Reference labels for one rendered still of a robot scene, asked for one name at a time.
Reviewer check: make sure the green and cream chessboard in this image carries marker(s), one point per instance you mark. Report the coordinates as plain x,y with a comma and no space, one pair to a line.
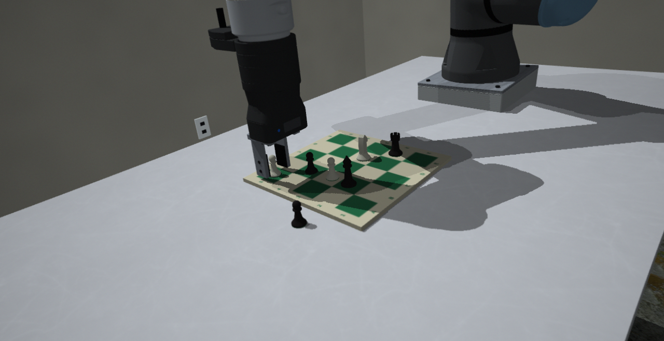
381,181

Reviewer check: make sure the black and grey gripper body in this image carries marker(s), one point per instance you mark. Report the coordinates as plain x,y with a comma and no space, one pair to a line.
267,55

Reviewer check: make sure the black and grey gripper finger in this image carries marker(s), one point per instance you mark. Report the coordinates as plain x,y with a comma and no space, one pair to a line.
281,152
260,157

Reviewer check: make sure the white chess pawn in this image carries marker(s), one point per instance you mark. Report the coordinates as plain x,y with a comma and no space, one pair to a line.
332,175
273,171

